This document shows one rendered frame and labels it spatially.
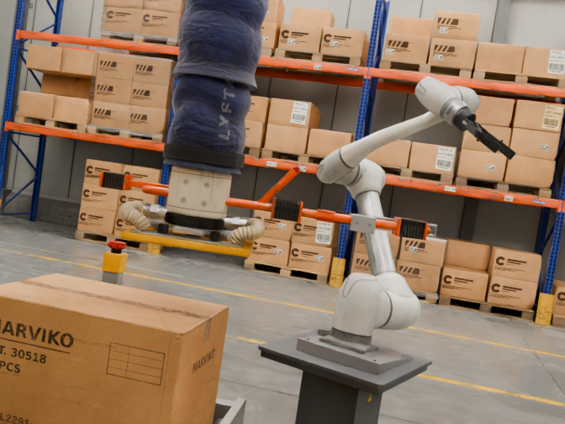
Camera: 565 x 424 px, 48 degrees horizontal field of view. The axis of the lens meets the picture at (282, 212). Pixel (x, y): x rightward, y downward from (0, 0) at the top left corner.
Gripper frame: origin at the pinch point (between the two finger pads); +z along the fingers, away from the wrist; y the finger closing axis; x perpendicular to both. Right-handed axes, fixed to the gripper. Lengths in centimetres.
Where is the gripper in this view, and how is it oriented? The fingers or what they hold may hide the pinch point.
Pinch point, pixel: (503, 151)
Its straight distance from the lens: 228.3
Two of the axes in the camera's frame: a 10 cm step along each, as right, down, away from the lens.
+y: -6.3, -0.9, -7.7
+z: 5.5, 6.4, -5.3
